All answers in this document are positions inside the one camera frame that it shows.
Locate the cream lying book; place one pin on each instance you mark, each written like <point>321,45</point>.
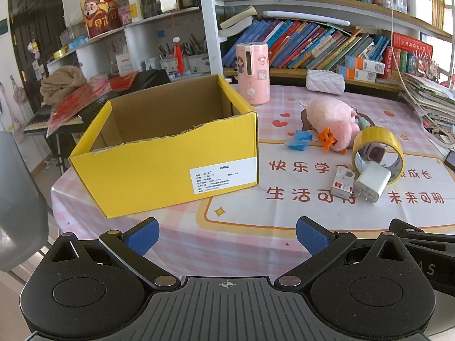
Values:
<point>238,19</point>

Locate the yellow cardboard box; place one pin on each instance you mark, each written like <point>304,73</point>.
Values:
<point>160,170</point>

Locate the long row of colourful books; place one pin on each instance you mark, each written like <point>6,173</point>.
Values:
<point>302,42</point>

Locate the yellow tape roll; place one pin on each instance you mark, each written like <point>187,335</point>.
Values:
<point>376,134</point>

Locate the white square stationery holder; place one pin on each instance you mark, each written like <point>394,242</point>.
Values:
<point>419,7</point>

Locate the dark wooden door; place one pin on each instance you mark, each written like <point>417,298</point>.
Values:
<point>35,14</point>

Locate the white pen holder with pens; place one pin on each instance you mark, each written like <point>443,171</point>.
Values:
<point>197,60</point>
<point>167,62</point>

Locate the red plastic packet bundle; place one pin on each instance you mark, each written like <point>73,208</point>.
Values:
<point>71,104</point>

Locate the big black case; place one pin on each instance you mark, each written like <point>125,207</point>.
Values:
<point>153,78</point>

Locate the small white battery pack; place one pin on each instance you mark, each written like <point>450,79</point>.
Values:
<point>341,184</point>

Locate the grey green plastic item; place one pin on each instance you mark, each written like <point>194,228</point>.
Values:
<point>364,122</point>

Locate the pink cylindrical humidifier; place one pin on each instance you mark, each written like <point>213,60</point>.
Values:
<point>252,74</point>

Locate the beige crumpled cloth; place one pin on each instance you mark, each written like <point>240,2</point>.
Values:
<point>62,83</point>

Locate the red fortune god figure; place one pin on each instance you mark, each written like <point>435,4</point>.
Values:
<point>99,16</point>

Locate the small pink chick plush toy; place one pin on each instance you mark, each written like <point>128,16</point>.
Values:
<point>343,136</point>

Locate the gold foil item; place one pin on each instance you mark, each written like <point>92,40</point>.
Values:
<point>60,52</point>

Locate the stack of papers and notebooks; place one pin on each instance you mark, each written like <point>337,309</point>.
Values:
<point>426,96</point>

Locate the flat red packet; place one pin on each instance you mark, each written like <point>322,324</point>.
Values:
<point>124,82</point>

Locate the pink patterned box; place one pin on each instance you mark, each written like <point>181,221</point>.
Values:
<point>125,15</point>

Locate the grey plastic chair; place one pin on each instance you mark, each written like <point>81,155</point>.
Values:
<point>17,202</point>

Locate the red printed box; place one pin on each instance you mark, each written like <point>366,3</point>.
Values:
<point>412,42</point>

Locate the red and white small box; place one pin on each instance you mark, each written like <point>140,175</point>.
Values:
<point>123,64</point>

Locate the orange and white small box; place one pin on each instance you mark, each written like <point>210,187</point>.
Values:
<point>369,64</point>
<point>355,74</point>

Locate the white jar with yellow label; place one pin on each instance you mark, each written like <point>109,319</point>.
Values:
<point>135,9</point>

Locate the red tassel ornament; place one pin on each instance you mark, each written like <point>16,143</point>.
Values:
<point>179,57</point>

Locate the white power adapter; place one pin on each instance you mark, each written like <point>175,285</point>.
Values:
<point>371,181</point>

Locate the slim black case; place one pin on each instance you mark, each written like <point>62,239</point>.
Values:
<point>97,101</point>

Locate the white wooden bookshelf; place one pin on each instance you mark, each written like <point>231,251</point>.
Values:
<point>208,25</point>

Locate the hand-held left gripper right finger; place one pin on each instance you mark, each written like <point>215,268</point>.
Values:
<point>312,236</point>

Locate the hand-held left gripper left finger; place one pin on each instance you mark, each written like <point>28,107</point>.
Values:
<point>144,237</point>

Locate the small doll on door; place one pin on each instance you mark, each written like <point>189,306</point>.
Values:
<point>33,49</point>

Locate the wooden side desk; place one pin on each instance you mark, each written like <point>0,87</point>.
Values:
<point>39,122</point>

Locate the black phone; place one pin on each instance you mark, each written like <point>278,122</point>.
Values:
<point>450,160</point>

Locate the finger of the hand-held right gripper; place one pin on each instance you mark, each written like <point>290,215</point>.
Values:
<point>437,255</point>

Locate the dark green wall sign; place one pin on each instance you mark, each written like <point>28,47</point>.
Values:
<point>3,27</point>

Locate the white quilted pouch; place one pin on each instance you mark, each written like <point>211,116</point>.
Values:
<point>325,81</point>

